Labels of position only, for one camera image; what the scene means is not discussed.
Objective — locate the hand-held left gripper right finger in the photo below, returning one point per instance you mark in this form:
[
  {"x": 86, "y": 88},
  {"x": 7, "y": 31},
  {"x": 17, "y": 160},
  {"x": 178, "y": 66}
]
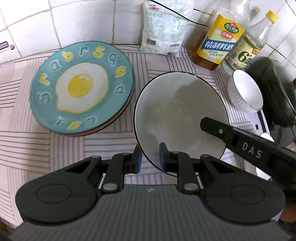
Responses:
[{"x": 163, "y": 157}]

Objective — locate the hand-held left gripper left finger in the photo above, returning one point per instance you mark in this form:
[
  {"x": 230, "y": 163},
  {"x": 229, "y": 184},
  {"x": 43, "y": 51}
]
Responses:
[{"x": 138, "y": 160}]

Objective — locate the small wall sticker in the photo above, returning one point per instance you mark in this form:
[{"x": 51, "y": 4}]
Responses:
[{"x": 5, "y": 47}]

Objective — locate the teal fried egg plate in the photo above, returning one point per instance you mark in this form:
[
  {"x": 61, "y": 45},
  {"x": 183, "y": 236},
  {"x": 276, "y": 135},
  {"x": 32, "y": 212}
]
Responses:
[{"x": 46, "y": 76}]

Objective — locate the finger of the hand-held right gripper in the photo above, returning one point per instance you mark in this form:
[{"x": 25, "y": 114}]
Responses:
[{"x": 215, "y": 128}]

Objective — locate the white salt bag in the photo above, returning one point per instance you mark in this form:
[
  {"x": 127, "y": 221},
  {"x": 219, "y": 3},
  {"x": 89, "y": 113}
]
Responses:
[{"x": 161, "y": 32}]

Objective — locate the large white black-rimmed plate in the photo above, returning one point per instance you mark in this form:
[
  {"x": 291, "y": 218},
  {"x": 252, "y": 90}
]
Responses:
[{"x": 175, "y": 104}]

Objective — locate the cooking wine bottle yellow label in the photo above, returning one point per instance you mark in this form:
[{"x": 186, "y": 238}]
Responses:
[{"x": 222, "y": 44}]

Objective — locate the striped white tablecloth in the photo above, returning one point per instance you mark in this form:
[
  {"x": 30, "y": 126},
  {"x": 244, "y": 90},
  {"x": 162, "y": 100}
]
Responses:
[{"x": 69, "y": 150}]

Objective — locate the dark wok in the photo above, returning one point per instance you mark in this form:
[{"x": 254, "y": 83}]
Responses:
[{"x": 266, "y": 92}]

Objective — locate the glass wok lid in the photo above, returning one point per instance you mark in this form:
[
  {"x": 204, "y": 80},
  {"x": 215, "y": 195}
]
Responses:
[{"x": 292, "y": 78}]

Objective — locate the person's right forearm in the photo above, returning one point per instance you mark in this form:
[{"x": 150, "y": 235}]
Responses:
[{"x": 289, "y": 210}]

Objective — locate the clear vinegar bottle yellow cap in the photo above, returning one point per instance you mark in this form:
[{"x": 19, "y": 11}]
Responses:
[{"x": 247, "y": 53}]

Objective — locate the small white ribbed bowl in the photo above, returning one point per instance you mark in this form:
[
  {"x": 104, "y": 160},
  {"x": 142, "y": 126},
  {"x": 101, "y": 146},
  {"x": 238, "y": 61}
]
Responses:
[{"x": 247, "y": 90}]

